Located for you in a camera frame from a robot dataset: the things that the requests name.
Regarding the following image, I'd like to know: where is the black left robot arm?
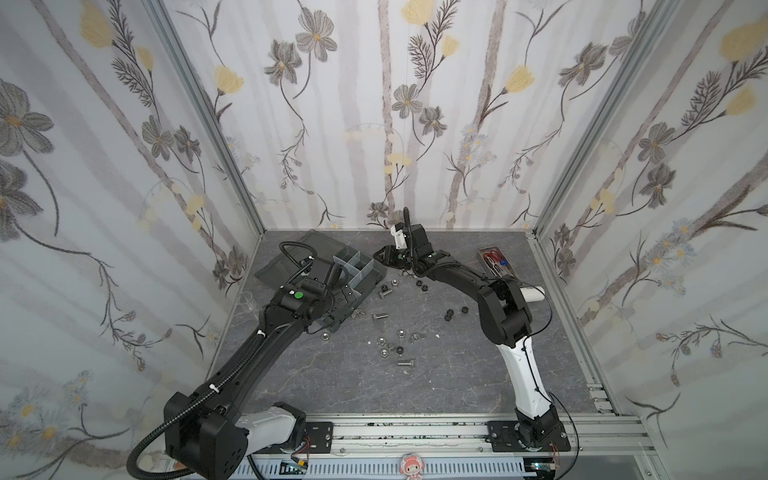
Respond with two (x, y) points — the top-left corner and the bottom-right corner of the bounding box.
(126, 250), (356, 479)

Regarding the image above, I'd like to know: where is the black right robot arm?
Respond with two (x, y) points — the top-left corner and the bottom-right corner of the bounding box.
(374, 208), (571, 453)

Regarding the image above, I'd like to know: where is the steel wing nut centre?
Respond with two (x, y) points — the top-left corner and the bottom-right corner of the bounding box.
(409, 332), (426, 343)

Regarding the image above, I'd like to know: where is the grey metal tool tray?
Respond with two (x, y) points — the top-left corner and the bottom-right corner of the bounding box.
(478, 246), (518, 279)

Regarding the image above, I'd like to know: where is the white plastic bottle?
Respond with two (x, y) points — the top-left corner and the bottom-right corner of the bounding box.
(521, 287), (546, 303)

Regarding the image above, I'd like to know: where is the pink doll figure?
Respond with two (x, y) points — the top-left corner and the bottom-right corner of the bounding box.
(400, 453), (425, 480)

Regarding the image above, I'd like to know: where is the black corrugated cable left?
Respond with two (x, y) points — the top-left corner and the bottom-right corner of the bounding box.
(125, 241), (319, 480)

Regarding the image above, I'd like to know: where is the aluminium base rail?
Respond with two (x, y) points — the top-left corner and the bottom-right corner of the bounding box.
(239, 412), (667, 480)

